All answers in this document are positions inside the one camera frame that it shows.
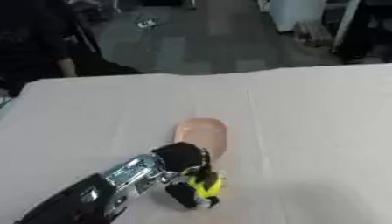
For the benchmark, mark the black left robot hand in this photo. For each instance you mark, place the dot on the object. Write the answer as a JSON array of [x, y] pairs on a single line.
[[179, 157]]

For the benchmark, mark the yellow block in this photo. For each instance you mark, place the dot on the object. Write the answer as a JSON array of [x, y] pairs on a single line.
[[208, 186]]

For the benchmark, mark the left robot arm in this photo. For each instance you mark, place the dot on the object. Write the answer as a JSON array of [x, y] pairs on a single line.
[[109, 186]]

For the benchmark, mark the tan oval toy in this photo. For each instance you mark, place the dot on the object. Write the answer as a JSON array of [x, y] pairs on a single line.
[[203, 137]]

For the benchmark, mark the brown bag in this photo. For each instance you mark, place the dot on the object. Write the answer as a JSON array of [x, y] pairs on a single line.
[[312, 33]]

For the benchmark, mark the person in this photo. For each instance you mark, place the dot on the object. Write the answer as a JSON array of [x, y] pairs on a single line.
[[35, 43]]

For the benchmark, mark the white cabinet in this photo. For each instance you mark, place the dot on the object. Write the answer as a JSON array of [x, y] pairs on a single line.
[[296, 13]]

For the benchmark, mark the white pole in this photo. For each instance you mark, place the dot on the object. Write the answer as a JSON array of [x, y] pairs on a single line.
[[344, 24]]

